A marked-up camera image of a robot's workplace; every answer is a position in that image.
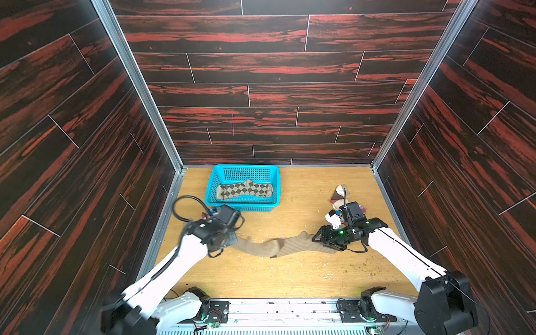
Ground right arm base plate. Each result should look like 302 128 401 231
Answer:
336 298 397 323

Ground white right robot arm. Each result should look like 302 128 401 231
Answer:
311 202 479 334

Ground teal plastic basket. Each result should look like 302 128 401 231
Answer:
205 165 281 212

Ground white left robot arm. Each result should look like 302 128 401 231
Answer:
100 205 245 334

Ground tan ribbed sock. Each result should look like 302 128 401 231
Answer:
233 238 285 258
271 231 336 258

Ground aluminium corner frame left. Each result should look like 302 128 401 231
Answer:
91 0 186 279

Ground aluminium corner frame right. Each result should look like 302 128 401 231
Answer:
371 0 478 222

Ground aluminium corner frame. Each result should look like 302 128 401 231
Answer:
91 0 186 279
371 0 478 222

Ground white striped sock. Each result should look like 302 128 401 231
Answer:
325 185 367 232

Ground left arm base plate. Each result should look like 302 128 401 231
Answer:
187 287 230 327

